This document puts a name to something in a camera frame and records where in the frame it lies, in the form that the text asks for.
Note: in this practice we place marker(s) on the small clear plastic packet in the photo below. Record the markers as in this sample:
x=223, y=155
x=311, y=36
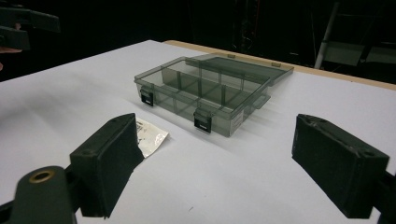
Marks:
x=151, y=137

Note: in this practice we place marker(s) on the grey transparent compartment box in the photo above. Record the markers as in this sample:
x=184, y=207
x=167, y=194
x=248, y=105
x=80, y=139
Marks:
x=211, y=93

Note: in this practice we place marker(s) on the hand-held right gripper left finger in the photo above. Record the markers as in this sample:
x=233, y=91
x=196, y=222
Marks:
x=102, y=161

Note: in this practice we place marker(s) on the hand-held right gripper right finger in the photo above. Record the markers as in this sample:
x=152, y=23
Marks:
x=339, y=165

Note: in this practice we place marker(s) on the white metal stand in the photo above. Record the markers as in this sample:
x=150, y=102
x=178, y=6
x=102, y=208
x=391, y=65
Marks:
x=327, y=34

